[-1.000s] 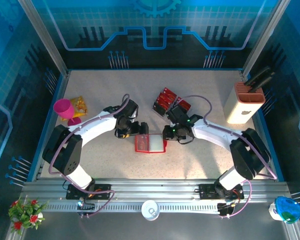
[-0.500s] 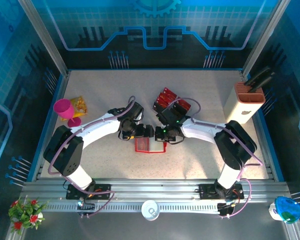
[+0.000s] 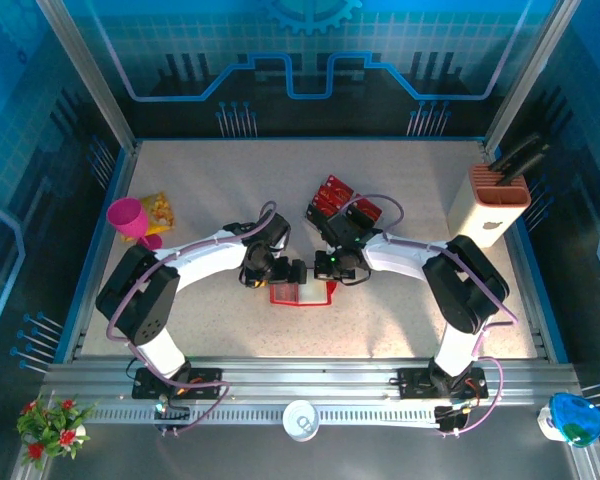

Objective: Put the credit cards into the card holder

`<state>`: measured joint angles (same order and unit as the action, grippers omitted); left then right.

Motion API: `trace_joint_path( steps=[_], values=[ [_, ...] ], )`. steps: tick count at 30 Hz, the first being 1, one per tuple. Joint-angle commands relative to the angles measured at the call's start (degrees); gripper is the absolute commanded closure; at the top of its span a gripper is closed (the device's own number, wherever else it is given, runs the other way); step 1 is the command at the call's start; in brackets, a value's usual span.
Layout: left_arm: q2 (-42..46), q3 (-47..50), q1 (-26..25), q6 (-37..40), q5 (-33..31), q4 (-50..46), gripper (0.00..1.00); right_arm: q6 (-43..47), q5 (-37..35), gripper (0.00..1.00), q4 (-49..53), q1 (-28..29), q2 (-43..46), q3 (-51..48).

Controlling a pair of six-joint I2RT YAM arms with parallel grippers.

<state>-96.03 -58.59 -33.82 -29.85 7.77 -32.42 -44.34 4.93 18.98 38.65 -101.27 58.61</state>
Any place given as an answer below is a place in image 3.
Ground aluminium frame post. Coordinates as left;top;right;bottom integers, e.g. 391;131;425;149
481;0;585;154
33;0;142;154

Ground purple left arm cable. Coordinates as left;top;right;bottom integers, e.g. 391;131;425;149
104;201;284;437

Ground red credit card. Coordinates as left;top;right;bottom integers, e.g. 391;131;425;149
324;173;356;196
309;193;342;215
317;183;349;205
270;284;300;305
352;197;385;224

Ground artificial plant with red flowers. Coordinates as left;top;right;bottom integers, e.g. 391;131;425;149
15;393;100;471

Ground red packets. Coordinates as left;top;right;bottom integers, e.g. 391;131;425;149
303;173;386;241

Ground blue green globe toy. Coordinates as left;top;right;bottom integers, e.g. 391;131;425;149
537;392;600;448

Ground red card holder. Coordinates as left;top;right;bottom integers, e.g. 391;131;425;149
268;280;339;306

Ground yellow snack bag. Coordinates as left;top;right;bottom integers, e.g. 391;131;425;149
119;192;175;244

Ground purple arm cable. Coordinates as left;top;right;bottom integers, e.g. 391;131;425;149
104;201;284;437
334;193;520;437

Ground black credit card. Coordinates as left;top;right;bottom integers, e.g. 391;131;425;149
339;207;371;229
304;203;331;226

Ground grey slotted cable duct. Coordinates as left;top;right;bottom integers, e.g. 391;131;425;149
87;405;441;427

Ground black-handled knife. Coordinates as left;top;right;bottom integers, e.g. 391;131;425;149
499;142;551;179
494;154;547;188
494;131;544;171

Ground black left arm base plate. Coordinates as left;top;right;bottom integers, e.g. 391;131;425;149
131;367;227;401

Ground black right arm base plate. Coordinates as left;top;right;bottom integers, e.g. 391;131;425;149
396;367;490;401

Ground black controller box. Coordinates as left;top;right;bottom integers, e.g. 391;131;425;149
433;403;474;437
152;399;191;437

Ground beige knife block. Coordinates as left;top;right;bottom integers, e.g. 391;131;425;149
447;163;532;250

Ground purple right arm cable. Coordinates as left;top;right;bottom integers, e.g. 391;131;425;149
334;193;520;437

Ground pink plastic goblet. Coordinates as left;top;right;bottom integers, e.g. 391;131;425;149
106;197;164;251

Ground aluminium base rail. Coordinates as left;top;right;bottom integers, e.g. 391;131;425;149
39;355;581;426

